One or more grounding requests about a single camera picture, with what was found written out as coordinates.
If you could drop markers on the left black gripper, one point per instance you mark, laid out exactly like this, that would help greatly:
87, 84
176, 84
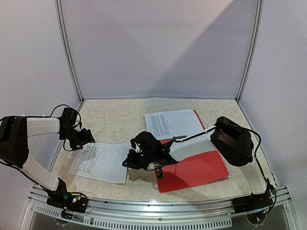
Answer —
90, 138

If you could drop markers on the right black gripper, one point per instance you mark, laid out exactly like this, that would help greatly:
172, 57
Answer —
131, 158

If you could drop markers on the printed paper sheet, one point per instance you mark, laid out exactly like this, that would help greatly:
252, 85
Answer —
102, 162
169, 124

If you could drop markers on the chrome spine lever clip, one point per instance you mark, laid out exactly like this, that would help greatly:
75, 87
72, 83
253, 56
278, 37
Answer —
159, 171

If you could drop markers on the red file folder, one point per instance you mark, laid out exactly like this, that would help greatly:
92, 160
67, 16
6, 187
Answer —
202, 169

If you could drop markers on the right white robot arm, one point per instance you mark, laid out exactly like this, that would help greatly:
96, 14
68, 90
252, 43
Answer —
231, 140

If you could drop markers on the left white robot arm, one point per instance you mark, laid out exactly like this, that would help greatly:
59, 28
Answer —
17, 136

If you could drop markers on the chrome top board clip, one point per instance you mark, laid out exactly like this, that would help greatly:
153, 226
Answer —
179, 137

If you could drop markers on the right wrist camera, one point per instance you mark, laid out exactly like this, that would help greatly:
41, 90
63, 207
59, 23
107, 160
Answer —
135, 146

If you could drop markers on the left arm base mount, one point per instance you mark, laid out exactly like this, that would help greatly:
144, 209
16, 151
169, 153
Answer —
71, 201

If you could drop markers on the aluminium front rail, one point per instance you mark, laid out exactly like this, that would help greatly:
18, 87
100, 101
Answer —
104, 214

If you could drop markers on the left aluminium corner post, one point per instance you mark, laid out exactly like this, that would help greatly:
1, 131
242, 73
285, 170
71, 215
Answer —
67, 49

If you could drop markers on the aluminium corner post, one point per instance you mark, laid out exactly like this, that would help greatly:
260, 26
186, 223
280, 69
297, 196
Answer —
67, 49
251, 49

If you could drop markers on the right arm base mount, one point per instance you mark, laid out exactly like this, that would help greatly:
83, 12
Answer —
261, 202

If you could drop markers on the right aluminium corner post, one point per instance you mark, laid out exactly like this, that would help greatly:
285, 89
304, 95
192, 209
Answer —
251, 49

